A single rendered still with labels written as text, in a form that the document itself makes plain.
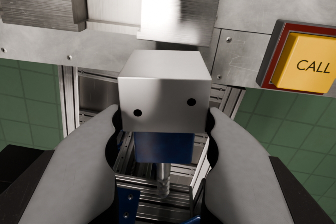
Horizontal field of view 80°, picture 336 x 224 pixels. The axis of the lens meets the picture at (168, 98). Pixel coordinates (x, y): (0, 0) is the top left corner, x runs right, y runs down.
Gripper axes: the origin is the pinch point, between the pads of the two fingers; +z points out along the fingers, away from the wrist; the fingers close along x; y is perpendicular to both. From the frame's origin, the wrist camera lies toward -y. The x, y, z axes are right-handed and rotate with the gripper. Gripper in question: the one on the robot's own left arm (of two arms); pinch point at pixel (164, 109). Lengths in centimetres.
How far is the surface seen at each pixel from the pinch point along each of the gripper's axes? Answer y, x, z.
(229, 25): -2.9, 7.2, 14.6
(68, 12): -4.7, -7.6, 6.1
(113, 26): -3.5, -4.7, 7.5
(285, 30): -2.9, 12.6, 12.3
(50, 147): 96, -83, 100
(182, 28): -3.9, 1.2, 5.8
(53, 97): 54, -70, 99
